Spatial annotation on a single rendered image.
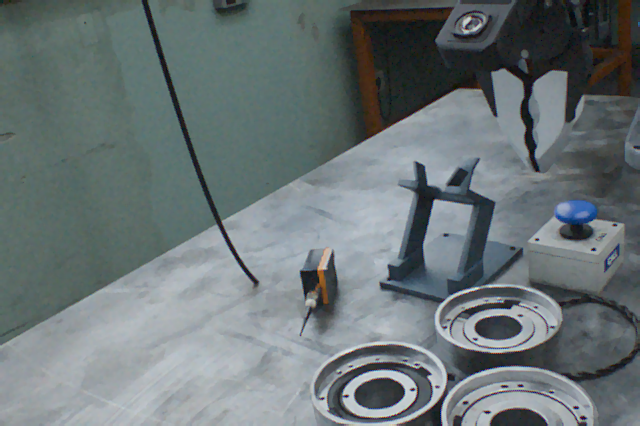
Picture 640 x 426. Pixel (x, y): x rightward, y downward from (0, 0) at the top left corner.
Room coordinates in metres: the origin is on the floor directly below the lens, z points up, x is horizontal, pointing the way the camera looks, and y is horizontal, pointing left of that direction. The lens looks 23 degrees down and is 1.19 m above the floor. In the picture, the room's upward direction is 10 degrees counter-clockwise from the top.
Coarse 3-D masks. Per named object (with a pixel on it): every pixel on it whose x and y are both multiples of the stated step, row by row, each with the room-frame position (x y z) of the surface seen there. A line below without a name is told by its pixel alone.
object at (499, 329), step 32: (480, 288) 0.58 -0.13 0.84; (512, 288) 0.57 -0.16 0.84; (448, 320) 0.55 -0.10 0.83; (480, 320) 0.54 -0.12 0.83; (512, 320) 0.54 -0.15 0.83; (544, 320) 0.53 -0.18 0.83; (448, 352) 0.51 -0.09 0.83; (480, 352) 0.48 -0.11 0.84; (512, 352) 0.47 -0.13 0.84; (544, 352) 0.48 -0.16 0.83
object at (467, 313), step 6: (486, 300) 0.57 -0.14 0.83; (498, 300) 0.57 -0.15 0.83; (504, 300) 0.57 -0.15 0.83; (510, 300) 0.56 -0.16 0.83; (474, 306) 0.56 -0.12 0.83; (480, 306) 0.56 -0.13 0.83; (486, 306) 0.56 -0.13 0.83; (492, 306) 0.56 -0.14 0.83; (498, 306) 0.56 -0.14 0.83; (504, 306) 0.56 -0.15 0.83; (510, 306) 0.56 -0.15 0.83; (462, 312) 0.56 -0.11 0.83; (468, 312) 0.56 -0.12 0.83; (474, 312) 0.55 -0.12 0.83; (456, 318) 0.55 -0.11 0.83; (468, 318) 0.55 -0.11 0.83
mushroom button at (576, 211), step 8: (576, 200) 0.65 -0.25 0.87; (560, 208) 0.64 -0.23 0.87; (568, 208) 0.64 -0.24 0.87; (576, 208) 0.63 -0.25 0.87; (584, 208) 0.63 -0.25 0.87; (592, 208) 0.63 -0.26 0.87; (560, 216) 0.63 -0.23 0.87; (568, 216) 0.63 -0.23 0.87; (576, 216) 0.62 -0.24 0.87; (584, 216) 0.62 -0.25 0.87; (592, 216) 0.62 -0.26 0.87; (576, 224) 0.63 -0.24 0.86
